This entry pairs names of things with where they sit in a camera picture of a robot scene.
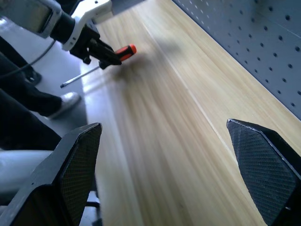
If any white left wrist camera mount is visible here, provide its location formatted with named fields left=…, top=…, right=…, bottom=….
left=62, top=0, right=112, bottom=52

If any orange black handled screwdriver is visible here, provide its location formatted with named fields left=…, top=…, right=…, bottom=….
left=60, top=43, right=138, bottom=89

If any white sneaker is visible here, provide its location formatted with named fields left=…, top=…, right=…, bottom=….
left=48, top=92, right=82, bottom=120

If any person in black trousers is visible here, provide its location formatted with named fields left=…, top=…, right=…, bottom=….
left=0, top=35, right=63, bottom=151

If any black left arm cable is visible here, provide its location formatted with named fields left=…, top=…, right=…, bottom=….
left=0, top=39, right=57, bottom=80

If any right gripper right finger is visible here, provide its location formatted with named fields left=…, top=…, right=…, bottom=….
left=226, top=118, right=301, bottom=226

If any dark shoe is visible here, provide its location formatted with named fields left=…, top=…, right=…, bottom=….
left=23, top=69, right=43, bottom=84

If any grey perforated pegboard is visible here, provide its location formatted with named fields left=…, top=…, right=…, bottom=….
left=171, top=0, right=301, bottom=118

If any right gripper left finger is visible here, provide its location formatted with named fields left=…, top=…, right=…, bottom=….
left=0, top=122, right=103, bottom=226

